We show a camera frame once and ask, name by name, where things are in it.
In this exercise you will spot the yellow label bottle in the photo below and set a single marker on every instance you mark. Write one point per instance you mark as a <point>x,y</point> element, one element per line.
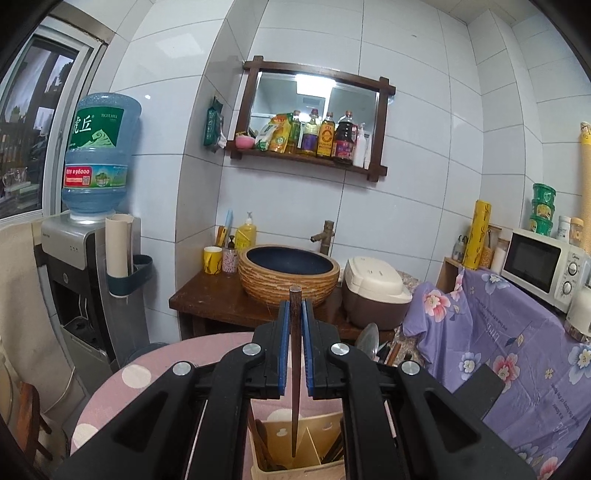
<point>325,141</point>

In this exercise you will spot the corn kernel jar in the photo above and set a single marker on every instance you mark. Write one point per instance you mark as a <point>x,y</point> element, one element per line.
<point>485,259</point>

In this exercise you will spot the white jar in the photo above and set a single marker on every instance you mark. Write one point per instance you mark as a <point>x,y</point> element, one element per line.
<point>563,228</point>

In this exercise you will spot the white round container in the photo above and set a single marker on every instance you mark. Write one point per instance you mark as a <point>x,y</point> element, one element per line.
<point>579,314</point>

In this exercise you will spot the white bottle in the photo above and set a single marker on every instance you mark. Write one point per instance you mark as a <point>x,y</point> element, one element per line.
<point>359,150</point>

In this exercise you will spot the dark blue round bin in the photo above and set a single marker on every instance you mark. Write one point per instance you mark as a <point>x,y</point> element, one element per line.
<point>147,353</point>

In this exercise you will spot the brown wooden chopstick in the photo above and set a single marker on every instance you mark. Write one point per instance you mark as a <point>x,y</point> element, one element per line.
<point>394,353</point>
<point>295,415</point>

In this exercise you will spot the blue cup holder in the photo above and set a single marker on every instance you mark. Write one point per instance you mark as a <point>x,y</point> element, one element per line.
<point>138,272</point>

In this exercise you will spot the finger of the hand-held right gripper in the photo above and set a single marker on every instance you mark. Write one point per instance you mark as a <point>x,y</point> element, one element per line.
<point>482,387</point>

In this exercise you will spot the brown and white rice cooker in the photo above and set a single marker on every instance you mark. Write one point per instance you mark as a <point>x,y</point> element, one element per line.
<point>374,286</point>

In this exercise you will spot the green instant noodle tub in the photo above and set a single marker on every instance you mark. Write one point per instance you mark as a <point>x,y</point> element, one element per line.
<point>541,226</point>
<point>543,191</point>
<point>543,208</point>

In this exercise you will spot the small clear bottle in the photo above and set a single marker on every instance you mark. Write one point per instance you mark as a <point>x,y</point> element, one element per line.
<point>458,249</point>

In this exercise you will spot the yellow cup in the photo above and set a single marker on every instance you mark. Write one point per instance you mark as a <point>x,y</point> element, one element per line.
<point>213,261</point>

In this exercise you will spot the black chopstick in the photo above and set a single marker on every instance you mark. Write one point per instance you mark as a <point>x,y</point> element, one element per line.
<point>333,452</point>

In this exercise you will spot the yellow patterned roll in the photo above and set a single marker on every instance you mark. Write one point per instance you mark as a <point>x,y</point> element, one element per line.
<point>477,235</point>

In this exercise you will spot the bronze faucet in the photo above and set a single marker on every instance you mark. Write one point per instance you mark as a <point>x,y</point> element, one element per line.
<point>327,235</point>

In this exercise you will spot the water dispenser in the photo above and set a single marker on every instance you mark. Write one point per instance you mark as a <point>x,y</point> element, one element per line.
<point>74,277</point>

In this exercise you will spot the wooden framed mirror shelf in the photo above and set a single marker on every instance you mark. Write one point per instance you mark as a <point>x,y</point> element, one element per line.
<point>318,92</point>

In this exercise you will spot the blue water jug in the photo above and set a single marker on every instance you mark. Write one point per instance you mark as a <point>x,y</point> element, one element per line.
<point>99,157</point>

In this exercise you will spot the green hanging packet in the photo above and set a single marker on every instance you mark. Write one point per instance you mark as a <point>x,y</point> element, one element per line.
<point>213,122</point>

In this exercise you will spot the pink bowl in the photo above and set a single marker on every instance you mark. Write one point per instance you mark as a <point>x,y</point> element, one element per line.
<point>245,141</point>

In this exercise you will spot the pink polka dot tablecloth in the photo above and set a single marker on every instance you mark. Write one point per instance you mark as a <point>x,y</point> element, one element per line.
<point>152,369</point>

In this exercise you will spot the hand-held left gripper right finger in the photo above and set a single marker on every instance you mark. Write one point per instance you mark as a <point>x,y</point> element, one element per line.
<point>308,360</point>

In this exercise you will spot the wooden vanity counter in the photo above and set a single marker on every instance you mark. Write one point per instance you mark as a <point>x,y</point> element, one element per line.
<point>217,304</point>

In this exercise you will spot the beige cloth cover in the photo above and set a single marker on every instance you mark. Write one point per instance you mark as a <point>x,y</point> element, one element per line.
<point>27,300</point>

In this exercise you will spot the green and white packet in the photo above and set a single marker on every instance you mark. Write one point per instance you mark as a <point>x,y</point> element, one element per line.
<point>263,138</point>

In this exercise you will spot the wooden stool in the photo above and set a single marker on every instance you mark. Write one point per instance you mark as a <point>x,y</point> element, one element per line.
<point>34,415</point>

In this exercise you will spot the white canister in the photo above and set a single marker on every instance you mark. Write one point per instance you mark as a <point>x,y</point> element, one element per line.
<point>498,256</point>

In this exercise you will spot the window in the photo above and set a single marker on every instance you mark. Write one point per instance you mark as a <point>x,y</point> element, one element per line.
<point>41,115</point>

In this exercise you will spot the yellow soap pump bottle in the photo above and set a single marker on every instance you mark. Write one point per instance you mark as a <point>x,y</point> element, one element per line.
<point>246,235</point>

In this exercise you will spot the white microwave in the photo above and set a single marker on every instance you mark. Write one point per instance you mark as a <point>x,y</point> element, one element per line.
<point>535,263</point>

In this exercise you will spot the beige plastic utensil holder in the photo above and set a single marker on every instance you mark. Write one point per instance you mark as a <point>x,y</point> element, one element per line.
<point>318,427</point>

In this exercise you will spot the purple label bottle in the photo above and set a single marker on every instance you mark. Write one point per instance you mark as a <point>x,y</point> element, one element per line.
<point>310,138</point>

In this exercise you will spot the dark soy sauce bottle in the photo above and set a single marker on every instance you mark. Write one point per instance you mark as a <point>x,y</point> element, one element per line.
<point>343,143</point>

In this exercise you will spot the wooden box shelf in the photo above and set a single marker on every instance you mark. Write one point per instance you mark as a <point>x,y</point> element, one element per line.
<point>448,277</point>

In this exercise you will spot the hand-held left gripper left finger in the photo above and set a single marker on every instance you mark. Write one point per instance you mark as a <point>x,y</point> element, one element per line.
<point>282,360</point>

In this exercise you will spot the orange lidded jar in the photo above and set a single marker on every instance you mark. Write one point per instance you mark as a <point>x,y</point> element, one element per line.
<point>576,235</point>

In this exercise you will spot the beige paper cup tube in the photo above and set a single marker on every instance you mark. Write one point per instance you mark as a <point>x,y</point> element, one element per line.
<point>117,244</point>

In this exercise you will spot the brown wooden spoon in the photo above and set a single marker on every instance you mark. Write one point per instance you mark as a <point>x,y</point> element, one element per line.
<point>264,443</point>

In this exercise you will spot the green oil bottle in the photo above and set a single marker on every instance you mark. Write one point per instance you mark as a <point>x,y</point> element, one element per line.
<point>294,136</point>

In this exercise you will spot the small brown bottle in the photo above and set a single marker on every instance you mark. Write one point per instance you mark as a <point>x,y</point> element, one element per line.
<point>231,243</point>

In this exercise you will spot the yellow seasoning packet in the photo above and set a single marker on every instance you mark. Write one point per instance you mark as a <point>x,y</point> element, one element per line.
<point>280,136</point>

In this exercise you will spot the purple floral cloth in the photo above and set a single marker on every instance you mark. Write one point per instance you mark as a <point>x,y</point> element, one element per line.
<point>517,341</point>

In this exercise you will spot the metal spoon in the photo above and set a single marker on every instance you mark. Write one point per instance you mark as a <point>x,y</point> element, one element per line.
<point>368,341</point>

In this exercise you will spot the woven round sink basin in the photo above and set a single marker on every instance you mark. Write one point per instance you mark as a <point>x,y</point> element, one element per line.
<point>288,281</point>

